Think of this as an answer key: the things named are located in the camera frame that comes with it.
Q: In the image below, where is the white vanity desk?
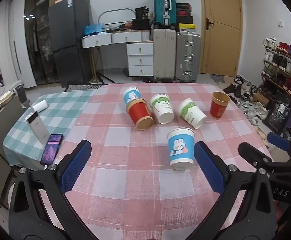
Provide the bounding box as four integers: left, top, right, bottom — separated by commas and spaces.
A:
81, 30, 152, 49

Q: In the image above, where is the red paper cup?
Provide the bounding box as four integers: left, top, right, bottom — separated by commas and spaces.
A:
126, 98, 154, 131
209, 92, 231, 119

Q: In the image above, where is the silver suitcase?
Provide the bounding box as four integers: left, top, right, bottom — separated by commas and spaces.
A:
176, 32, 202, 83

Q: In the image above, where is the white green paper cup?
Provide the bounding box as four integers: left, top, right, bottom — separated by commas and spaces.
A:
150, 93, 174, 124
177, 98, 207, 130

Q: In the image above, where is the stack of shoe boxes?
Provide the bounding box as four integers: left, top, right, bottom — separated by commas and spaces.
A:
176, 3, 196, 33

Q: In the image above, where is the white power bank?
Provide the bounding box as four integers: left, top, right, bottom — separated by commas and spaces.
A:
25, 113, 51, 145

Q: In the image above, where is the curved metal frame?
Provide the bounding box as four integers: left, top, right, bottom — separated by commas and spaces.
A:
98, 8, 135, 26

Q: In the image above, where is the small cardboard box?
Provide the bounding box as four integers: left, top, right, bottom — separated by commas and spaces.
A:
251, 92, 270, 107

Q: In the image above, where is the pink checked tablecloth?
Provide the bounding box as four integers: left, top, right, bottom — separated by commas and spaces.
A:
39, 82, 273, 240

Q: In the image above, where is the wooden door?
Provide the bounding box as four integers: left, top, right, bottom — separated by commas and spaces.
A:
200, 0, 243, 77

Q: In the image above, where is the green checked tablecloth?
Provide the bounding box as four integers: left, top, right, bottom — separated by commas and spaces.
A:
3, 89, 96, 167

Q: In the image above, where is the black smartphone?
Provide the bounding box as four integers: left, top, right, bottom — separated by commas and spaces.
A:
40, 133, 63, 166

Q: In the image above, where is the striped rug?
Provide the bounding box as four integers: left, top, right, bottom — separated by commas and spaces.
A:
64, 83, 102, 93

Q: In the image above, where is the small white box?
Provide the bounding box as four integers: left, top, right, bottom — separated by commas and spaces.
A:
31, 99, 48, 113

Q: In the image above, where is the pile of shoes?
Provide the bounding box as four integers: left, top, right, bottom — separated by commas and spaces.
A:
222, 74, 269, 127

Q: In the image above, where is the blue plastic bag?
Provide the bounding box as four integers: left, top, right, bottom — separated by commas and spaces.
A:
84, 23, 106, 36

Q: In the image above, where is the white drawer chest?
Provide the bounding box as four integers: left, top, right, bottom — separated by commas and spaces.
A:
126, 42, 155, 77

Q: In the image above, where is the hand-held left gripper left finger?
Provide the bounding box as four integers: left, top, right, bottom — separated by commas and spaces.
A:
8, 139, 96, 240

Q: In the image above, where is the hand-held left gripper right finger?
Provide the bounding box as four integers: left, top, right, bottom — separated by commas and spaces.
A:
185, 141, 277, 240

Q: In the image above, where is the black shopping bag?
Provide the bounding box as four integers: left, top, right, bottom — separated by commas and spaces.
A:
262, 91, 291, 135

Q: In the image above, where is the glass door cabinet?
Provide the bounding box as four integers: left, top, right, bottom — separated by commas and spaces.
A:
24, 0, 61, 86

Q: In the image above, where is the blue bunny paper cup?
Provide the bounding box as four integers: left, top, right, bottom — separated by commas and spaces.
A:
123, 87, 142, 105
167, 127, 195, 170

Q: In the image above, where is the teal suitcase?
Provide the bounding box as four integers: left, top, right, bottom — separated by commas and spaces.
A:
153, 0, 177, 27

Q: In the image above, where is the dark grey refrigerator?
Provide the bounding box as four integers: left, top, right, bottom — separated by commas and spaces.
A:
48, 0, 92, 87

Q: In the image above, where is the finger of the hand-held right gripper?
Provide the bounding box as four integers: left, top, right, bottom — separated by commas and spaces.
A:
238, 142, 274, 170
267, 132, 291, 161

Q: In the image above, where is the beige suitcase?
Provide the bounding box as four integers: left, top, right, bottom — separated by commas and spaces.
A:
152, 28, 177, 81

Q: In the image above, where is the shoe rack with shoes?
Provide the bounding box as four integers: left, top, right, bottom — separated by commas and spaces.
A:
260, 37, 291, 98

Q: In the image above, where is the black tripod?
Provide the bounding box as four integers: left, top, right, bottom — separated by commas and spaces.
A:
95, 71, 115, 84

